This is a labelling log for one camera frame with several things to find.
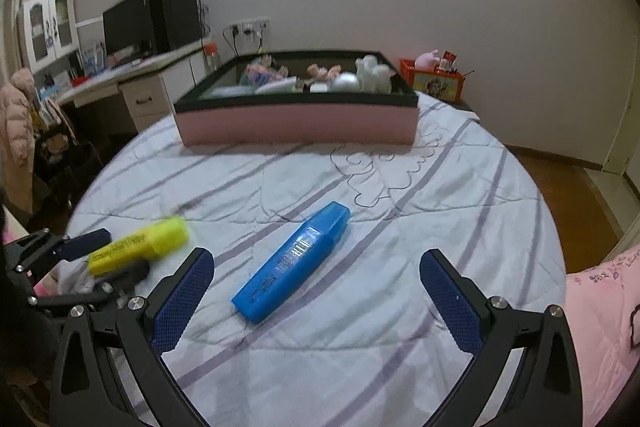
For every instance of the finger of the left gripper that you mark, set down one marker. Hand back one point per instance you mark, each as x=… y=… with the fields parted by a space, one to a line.
x=105 y=291
x=37 y=254

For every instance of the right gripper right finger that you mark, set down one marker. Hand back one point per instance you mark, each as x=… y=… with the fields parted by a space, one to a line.
x=545 y=389

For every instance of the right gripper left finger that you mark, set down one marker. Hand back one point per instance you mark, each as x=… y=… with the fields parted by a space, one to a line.
x=86 y=387

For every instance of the yellow highlighter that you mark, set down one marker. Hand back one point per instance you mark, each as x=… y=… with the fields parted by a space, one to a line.
x=150 y=243

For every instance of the white plastic device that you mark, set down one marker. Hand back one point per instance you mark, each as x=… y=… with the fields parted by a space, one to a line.
x=285 y=85

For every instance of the pink pig figurine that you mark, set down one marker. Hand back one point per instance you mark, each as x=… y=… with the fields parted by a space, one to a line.
x=322 y=74

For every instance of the white figure silver ball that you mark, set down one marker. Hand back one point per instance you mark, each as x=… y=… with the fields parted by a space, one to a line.
x=371 y=76

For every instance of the pink quilt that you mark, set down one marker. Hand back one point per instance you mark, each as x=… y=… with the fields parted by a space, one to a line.
x=598 y=305

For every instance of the black glasses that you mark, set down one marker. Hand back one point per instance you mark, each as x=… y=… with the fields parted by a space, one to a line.
x=634 y=323

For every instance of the pink jacket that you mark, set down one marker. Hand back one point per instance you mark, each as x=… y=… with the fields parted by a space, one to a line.
x=17 y=139

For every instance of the white striped quilt cover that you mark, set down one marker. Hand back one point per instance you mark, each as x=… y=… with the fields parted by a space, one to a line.
x=316 y=315

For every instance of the white desk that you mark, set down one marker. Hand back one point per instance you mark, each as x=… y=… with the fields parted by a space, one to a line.
x=150 y=87

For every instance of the pink black storage box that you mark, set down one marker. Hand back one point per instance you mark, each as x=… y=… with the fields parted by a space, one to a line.
x=315 y=116

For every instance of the red cap bottle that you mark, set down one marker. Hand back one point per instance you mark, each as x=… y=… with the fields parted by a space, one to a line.
x=211 y=57

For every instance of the white glass door cabinet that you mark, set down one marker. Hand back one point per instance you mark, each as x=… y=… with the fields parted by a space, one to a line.
x=48 y=32

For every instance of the black computer monitor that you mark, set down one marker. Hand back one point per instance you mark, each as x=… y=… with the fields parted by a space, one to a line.
x=128 y=31

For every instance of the black computer tower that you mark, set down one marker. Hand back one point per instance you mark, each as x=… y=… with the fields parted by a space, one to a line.
x=176 y=23

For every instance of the red toy box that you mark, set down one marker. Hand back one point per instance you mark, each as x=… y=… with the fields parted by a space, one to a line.
x=441 y=85

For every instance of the pink plush toy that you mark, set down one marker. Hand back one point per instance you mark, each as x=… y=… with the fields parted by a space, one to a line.
x=428 y=62

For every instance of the wall power outlet strip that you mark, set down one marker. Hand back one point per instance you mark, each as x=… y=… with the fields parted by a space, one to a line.
x=255 y=25

